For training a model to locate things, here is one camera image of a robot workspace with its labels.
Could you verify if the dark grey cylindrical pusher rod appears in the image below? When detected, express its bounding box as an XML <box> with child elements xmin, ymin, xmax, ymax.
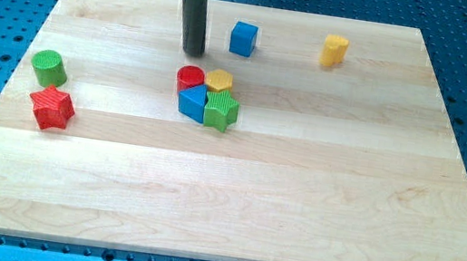
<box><xmin>181</xmin><ymin>0</ymin><xmax>208</xmax><ymax>58</ymax></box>

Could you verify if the blue cube block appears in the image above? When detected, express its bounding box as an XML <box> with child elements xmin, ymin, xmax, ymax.
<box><xmin>229</xmin><ymin>22</ymin><xmax>258</xmax><ymax>58</ymax></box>

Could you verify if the red cylinder block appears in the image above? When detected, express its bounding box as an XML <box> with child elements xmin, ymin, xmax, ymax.
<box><xmin>176</xmin><ymin>65</ymin><xmax>205</xmax><ymax>92</ymax></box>

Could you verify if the yellow hexagon block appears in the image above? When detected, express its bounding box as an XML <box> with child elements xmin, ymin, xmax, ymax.
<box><xmin>204</xmin><ymin>69</ymin><xmax>234</xmax><ymax>92</ymax></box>

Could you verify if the blue triangle block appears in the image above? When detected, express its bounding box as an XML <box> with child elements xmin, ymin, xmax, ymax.
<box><xmin>178</xmin><ymin>84</ymin><xmax>208</xmax><ymax>123</ymax></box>

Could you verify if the green star block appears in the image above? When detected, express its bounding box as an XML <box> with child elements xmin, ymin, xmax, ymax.
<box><xmin>203</xmin><ymin>90</ymin><xmax>240</xmax><ymax>133</ymax></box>

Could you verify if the yellow heart block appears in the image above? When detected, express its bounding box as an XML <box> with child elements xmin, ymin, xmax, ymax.
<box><xmin>319</xmin><ymin>34</ymin><xmax>349</xmax><ymax>67</ymax></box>

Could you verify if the green cylinder block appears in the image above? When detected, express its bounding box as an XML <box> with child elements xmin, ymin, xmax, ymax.
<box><xmin>31</xmin><ymin>50</ymin><xmax>68</xmax><ymax>88</ymax></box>

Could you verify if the light wooden board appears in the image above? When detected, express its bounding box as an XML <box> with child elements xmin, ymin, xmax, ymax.
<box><xmin>0</xmin><ymin>0</ymin><xmax>467</xmax><ymax>261</ymax></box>

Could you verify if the red star block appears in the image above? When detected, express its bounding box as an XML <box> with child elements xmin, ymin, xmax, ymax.
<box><xmin>30</xmin><ymin>85</ymin><xmax>75</xmax><ymax>130</ymax></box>

